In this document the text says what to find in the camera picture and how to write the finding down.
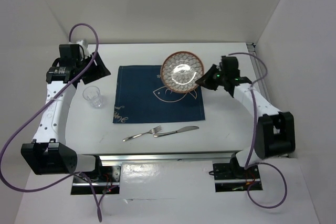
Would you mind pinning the floral ceramic plate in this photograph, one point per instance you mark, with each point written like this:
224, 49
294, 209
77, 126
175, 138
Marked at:
180, 71

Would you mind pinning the blue fish placemat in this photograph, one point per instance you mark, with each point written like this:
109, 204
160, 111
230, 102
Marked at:
141, 97

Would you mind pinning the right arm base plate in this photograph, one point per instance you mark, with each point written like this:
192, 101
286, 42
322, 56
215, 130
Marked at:
226, 181

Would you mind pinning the silver fork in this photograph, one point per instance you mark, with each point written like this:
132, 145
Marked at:
151, 132

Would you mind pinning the right side aluminium rail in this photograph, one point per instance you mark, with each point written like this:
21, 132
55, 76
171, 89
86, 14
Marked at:
258, 69

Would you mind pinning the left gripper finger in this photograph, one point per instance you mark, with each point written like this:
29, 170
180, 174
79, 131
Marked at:
98, 67
91, 75

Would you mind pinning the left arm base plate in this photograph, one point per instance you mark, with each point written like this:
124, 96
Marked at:
105, 179

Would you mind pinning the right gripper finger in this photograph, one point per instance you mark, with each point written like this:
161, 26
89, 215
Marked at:
211, 77
210, 85

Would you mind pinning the clear drinking glass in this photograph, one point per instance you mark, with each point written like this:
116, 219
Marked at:
93, 96

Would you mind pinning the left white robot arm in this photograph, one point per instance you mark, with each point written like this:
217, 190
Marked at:
47, 153

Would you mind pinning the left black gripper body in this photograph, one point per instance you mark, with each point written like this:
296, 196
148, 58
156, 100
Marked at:
84, 63

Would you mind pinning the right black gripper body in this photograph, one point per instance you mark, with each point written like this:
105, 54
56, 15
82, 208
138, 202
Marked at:
224, 76

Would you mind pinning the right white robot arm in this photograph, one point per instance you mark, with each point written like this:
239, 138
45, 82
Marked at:
273, 130

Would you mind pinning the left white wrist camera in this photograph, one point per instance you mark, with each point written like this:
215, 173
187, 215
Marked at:
84, 46

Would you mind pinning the silver table knife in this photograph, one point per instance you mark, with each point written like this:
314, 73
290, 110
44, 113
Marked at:
181, 130

